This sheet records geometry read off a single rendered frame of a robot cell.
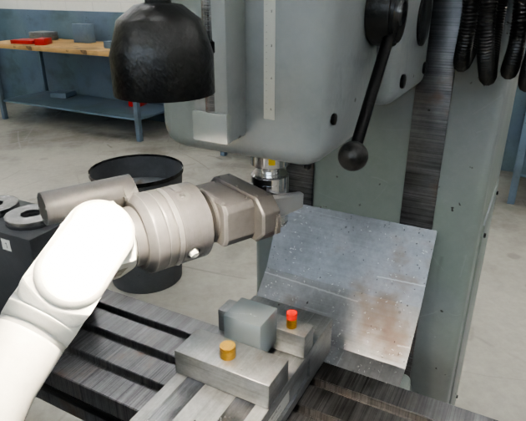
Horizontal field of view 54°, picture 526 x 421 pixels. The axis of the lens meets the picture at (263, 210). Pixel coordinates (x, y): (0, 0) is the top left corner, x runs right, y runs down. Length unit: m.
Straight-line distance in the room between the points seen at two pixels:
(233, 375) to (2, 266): 0.50
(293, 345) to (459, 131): 0.45
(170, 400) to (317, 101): 0.44
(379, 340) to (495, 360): 1.55
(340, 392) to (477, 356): 1.68
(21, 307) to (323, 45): 0.35
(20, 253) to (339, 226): 0.59
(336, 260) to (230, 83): 0.61
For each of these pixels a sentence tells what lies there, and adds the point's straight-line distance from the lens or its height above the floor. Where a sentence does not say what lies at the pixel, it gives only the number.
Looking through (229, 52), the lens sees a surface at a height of 1.43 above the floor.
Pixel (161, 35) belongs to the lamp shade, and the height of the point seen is 1.45.
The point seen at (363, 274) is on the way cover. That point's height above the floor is 0.97.
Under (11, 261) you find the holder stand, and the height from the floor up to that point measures 1.04.
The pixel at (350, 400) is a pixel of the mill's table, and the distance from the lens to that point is 0.84.
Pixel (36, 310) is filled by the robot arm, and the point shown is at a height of 1.23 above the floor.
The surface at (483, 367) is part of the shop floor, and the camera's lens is 2.46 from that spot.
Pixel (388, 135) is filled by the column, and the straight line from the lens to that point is 0.97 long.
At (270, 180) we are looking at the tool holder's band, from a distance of 0.62.
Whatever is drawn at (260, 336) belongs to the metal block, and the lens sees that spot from 0.73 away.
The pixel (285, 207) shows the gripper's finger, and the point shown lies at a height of 1.23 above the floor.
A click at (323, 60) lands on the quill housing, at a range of 0.50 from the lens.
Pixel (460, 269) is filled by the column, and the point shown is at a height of 1.00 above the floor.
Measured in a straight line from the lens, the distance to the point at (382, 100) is 0.68.
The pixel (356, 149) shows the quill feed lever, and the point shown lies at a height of 1.34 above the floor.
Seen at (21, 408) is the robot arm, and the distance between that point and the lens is 0.50.
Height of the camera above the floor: 1.48
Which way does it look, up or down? 24 degrees down
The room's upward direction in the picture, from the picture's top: straight up
